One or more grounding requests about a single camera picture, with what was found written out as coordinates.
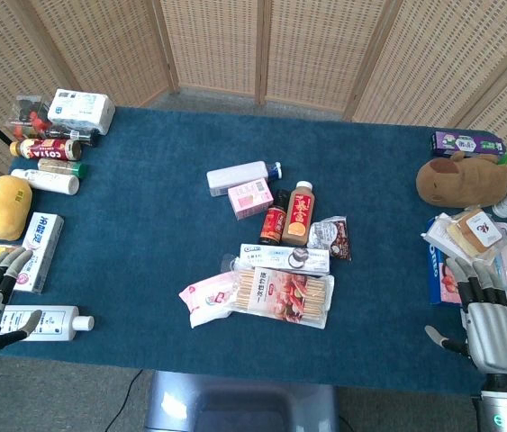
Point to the blue Oreo box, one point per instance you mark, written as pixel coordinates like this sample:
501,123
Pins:
437,279

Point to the brown capybara plush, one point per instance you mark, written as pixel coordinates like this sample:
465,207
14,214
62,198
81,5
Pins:
464,182

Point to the pink wet wipes pack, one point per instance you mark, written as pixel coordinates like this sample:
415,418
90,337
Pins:
208,299

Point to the packaged sandwich cake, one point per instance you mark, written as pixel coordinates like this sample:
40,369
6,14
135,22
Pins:
476,234

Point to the white rectangular bottle blue cap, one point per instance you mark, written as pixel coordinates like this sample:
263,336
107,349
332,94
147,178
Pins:
237,177

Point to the Costa coffee bottle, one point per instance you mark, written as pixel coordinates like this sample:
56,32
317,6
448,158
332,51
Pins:
46,149

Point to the green cap beige bottle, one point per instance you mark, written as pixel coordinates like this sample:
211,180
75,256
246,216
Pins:
63,166

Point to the blue table cloth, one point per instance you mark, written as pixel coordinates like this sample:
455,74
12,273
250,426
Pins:
253,216

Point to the white tissue pack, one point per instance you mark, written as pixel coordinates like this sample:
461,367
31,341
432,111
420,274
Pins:
82,110

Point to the dark red sauce bottle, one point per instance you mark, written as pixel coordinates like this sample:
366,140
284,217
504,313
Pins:
273,220

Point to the dark snack packet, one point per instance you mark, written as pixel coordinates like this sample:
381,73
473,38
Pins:
332,236

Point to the brown milk tea bottle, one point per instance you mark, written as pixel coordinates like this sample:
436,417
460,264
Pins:
299,215

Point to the clear box with red items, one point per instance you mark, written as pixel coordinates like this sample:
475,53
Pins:
28,119

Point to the purple toothpaste box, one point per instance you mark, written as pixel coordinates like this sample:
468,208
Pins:
467,145

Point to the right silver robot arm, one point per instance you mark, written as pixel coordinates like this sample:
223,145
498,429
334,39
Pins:
505,405

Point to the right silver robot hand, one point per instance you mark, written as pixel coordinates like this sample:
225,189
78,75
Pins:
491,324

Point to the pink small carton box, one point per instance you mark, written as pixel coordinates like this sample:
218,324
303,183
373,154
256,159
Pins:
250,198

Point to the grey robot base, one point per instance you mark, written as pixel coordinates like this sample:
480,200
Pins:
239,402

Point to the white flat packet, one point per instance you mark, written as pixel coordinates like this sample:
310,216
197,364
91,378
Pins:
440,236

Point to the white lotion bottle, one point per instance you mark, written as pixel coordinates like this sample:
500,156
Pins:
55,321

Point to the bamboo skewers pack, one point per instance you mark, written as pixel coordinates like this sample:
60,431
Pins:
284,297

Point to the white blue toothpaste box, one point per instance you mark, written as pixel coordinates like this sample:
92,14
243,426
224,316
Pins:
41,247

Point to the dark drink bottle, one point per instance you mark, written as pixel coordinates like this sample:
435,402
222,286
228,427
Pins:
73,135

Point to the white tube bottle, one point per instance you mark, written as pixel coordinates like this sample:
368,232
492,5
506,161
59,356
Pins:
46,181

